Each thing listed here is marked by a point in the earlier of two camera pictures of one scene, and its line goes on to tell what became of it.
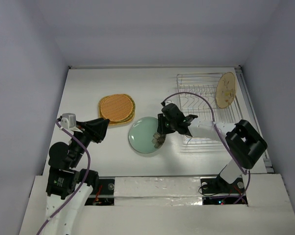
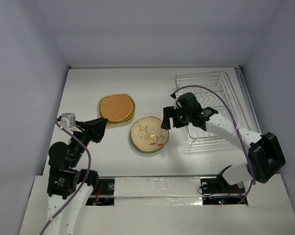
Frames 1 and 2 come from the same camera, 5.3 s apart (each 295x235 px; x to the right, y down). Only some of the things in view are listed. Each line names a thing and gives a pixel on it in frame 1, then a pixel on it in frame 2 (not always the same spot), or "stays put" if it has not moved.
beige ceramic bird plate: [225, 90] -> [147, 135]
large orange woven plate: [119, 108] stays put
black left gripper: [96, 129] stays put
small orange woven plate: [117, 108] stays put
